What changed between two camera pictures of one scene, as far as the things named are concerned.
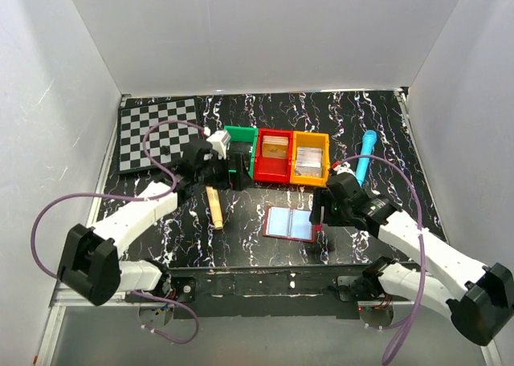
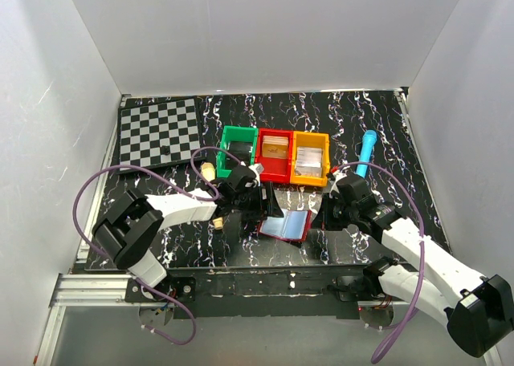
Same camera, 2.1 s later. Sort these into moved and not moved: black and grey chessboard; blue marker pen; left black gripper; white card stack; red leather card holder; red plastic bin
Moved: left black gripper; red leather card holder
Not moved: black and grey chessboard; red plastic bin; white card stack; blue marker pen
